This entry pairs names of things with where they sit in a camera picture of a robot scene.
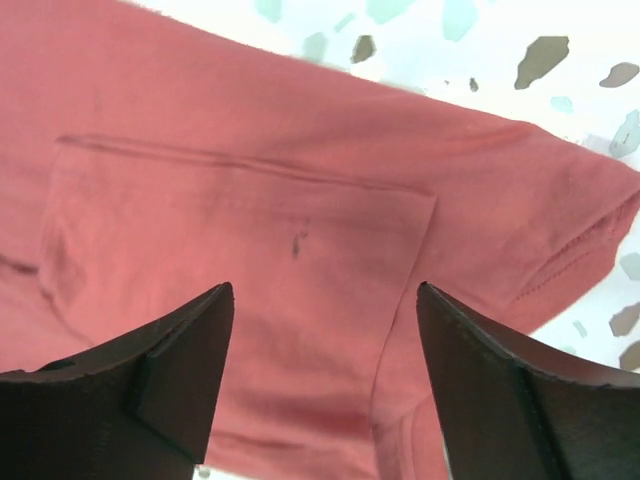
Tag red pink t shirt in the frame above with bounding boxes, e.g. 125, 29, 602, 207
1, 1, 639, 479

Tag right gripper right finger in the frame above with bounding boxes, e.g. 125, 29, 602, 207
417, 282, 639, 480

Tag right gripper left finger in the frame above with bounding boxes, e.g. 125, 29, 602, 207
1, 283, 234, 480

